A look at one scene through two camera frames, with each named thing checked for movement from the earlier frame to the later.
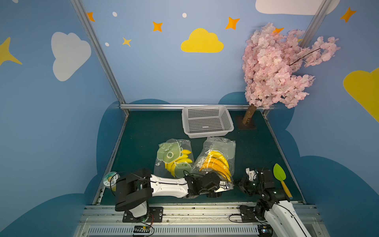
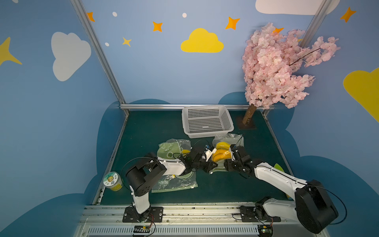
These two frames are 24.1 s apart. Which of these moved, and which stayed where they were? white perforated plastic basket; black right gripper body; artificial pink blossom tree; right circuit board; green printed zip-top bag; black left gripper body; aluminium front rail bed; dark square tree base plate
Moved: black right gripper body; black left gripper body
Stayed: aluminium front rail bed; white perforated plastic basket; right circuit board; dark square tree base plate; green printed zip-top bag; artificial pink blossom tree
